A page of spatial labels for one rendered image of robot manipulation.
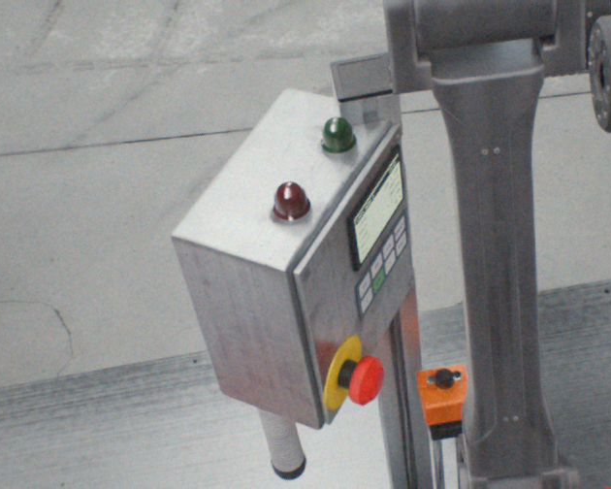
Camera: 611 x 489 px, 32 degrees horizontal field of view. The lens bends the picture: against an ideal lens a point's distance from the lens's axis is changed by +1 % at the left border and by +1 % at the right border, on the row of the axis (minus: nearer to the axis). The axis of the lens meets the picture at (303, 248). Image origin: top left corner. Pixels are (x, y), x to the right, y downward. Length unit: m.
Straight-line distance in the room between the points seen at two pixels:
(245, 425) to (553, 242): 1.45
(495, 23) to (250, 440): 0.89
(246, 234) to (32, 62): 2.92
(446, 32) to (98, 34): 3.08
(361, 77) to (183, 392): 0.76
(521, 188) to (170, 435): 0.86
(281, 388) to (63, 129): 2.54
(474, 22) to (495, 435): 0.30
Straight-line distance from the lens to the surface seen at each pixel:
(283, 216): 0.72
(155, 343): 2.63
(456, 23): 0.60
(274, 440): 1.01
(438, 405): 0.96
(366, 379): 0.80
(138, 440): 1.44
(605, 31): 1.33
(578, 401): 1.41
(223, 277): 0.74
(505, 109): 0.63
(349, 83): 0.79
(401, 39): 0.61
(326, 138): 0.76
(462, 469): 0.83
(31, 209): 3.08
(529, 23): 0.61
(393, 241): 0.84
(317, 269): 0.72
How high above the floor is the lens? 1.99
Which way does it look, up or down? 46 degrees down
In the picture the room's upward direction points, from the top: 11 degrees counter-clockwise
